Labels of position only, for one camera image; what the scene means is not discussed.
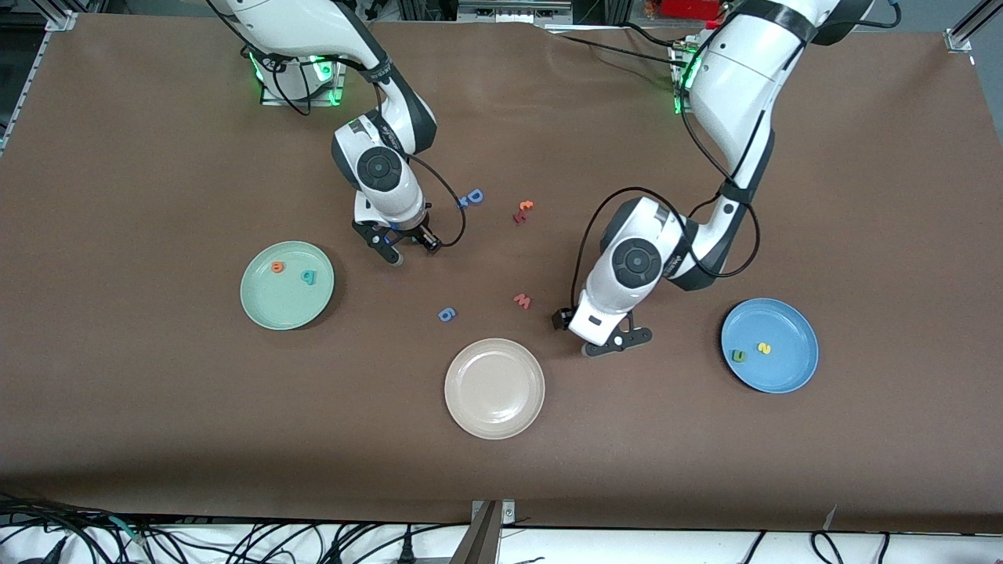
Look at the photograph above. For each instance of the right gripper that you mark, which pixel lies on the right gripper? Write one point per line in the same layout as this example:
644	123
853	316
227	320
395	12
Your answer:
420	234

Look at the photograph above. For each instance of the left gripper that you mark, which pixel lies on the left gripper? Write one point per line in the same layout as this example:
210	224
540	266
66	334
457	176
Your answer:
562	319

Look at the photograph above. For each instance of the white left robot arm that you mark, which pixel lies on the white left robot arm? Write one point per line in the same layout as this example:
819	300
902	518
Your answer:
736	78

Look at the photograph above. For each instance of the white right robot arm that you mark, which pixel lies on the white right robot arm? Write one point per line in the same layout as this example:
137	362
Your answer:
313	23

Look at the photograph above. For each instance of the red foam letter w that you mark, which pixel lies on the red foam letter w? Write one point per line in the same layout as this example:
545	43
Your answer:
523	301

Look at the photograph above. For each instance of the blue foam letter D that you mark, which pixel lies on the blue foam letter D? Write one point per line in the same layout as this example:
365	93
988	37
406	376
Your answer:
469	196

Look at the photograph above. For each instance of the blue foam letter g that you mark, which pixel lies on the blue foam letter g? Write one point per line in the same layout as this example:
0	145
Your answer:
447	316

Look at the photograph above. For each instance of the beige plate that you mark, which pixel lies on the beige plate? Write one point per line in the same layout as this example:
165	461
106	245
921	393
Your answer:
494	388

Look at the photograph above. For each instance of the light green plate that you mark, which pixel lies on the light green plate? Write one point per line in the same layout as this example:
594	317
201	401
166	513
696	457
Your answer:
287	305

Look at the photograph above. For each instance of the blue plate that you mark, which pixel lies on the blue plate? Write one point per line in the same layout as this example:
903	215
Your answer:
783	368

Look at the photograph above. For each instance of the black power plug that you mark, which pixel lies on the black power plug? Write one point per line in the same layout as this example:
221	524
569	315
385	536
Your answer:
406	552

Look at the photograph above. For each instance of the brown table cover sheet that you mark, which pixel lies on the brown table cover sheet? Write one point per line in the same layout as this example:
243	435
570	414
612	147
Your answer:
157	392

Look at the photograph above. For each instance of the red box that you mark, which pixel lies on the red box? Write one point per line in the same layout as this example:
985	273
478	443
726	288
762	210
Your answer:
689	8

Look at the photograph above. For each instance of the aluminium extrusion bar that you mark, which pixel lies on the aluminium extrusion bar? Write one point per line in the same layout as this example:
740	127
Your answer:
964	35

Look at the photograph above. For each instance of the aluminium mount post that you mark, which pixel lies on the aluminium mount post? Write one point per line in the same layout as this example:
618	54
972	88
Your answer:
482	540

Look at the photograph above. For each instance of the grey metal frame rack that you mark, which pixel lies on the grey metal frame rack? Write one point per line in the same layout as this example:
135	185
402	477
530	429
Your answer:
509	9

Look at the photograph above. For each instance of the aluminium corner bracket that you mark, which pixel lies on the aluminium corner bracket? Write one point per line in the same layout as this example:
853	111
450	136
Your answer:
61	19

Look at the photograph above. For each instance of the silver table edge rail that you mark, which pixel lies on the silver table edge rail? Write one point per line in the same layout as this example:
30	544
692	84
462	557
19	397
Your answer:
35	66

